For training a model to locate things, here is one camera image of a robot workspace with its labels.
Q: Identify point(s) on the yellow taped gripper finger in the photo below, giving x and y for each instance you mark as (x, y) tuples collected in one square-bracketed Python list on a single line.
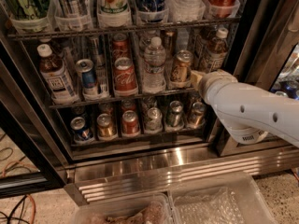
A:
[(196, 77)]

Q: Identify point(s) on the tea bottle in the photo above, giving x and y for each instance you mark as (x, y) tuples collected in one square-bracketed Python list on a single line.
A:
[(55, 73), (205, 34), (215, 52)]

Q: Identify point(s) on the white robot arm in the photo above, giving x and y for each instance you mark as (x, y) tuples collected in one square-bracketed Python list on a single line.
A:
[(247, 112)]

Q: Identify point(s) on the gold soda can middle shelf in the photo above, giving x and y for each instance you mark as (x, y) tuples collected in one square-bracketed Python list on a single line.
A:
[(181, 67)]

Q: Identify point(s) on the clear water bottle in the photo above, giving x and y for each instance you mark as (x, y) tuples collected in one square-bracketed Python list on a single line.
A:
[(154, 64)]

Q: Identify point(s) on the green can bottom shelf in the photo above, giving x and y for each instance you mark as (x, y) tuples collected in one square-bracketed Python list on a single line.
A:
[(174, 119)]

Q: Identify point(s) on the silver can bottom shelf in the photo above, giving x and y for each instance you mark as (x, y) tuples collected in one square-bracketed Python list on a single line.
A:
[(153, 120)]

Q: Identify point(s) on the clear bottle top shelf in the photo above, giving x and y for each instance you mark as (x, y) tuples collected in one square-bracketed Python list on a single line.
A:
[(185, 10)]

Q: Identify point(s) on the red can bottom shelf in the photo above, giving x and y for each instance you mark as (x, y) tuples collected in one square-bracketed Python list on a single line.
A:
[(130, 123)]

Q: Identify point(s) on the fridge glass door right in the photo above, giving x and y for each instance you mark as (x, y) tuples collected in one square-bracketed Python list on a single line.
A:
[(264, 39)]

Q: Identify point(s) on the fridge glass door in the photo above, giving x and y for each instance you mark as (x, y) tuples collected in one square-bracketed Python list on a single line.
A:
[(264, 39), (24, 127)]

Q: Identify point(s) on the steel fridge base grille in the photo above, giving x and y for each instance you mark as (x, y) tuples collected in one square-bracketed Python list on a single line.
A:
[(159, 171)]

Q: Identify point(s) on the blue can bottom shelf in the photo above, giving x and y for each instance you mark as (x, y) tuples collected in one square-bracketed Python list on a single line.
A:
[(81, 131)]

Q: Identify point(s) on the fridge glass door left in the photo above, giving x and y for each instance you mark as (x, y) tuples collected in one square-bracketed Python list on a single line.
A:
[(24, 127)]

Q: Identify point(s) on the green bottle top shelf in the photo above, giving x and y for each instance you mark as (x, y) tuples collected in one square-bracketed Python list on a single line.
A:
[(26, 10)]

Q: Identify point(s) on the gold can bottom right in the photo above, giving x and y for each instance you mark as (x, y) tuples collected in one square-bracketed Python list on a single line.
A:
[(196, 114)]

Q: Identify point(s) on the gold can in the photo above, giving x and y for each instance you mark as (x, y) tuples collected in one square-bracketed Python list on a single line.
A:
[(196, 114), (106, 126)]

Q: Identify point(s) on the red cola can front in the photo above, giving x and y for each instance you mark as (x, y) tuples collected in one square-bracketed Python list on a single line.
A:
[(125, 83)]

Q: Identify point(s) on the red cola can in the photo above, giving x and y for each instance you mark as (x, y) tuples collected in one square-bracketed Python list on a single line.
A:
[(125, 83), (120, 46)]

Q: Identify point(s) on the red cola can rear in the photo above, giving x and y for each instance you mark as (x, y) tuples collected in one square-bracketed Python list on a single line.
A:
[(120, 46)]

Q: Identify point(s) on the gold can bottom left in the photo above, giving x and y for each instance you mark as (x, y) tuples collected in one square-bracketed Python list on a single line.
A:
[(106, 126)]

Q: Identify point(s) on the blue soda can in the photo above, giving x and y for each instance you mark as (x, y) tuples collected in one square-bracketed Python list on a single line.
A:
[(87, 76)]

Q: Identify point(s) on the clear plastic bin right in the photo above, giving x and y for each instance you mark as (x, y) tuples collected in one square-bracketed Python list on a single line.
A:
[(223, 199)]

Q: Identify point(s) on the clear plastic bin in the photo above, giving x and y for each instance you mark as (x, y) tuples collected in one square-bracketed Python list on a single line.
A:
[(137, 209), (223, 199)]

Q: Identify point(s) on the clear plastic bin left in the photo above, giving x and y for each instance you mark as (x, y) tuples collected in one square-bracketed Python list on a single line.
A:
[(137, 209)]

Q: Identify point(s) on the middle wire shelf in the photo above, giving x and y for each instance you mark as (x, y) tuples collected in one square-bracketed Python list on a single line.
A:
[(116, 99)]

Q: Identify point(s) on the wire shelf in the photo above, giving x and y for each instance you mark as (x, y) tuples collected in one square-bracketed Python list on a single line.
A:
[(116, 99), (13, 34)]

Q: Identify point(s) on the upper wire shelf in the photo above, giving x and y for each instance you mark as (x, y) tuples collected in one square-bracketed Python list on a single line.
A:
[(13, 34)]

